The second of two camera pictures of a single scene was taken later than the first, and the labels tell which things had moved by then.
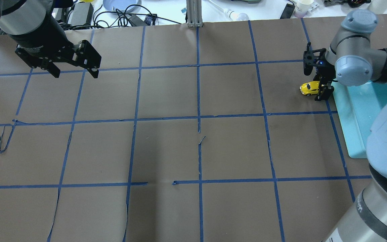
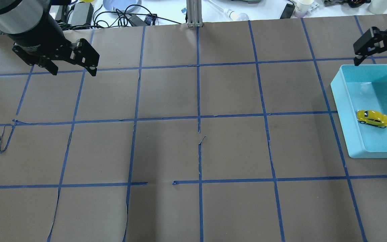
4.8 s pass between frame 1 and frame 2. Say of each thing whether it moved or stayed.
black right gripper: moved
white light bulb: stayed
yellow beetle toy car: moved
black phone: stayed
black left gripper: stayed
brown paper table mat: stayed
